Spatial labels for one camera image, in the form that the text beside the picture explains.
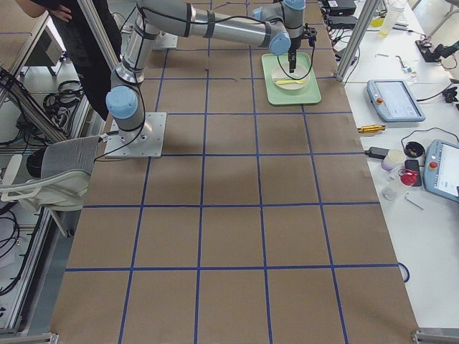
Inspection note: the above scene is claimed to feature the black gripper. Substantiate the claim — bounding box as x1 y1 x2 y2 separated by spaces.
288 36 303 73

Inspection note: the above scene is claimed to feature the white round plate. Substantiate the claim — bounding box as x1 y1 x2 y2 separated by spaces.
271 64 310 91

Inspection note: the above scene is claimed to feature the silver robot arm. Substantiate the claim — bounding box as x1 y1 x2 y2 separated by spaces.
112 1 316 85
105 63 153 148

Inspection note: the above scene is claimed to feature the yellow plastic fork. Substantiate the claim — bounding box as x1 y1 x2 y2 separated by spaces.
275 79 306 85

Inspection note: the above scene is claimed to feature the mint green tray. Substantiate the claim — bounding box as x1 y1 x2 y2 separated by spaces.
262 52 321 105

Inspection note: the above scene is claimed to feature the gold metal cylinder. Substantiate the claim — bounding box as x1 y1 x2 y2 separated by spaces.
357 125 386 134

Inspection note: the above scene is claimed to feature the blue teach pendant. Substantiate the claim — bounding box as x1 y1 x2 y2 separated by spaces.
423 139 458 203
366 80 425 123

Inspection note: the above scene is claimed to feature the black power adapter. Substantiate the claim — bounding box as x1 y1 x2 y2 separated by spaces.
364 146 389 160

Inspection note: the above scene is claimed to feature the white paper cup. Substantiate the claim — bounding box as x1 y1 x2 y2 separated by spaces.
381 149 406 171

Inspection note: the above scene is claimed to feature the red round object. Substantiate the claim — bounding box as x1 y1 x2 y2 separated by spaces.
398 168 418 186

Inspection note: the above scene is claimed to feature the person in black clothes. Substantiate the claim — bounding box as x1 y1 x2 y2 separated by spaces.
17 0 112 120

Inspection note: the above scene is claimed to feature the grey white chair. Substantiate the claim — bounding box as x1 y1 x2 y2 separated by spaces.
1 135 100 237

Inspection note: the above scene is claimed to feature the aluminium frame post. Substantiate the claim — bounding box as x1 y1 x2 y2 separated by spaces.
335 0 379 82

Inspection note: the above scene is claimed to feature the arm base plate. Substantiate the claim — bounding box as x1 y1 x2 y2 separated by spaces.
152 32 178 51
104 112 167 158

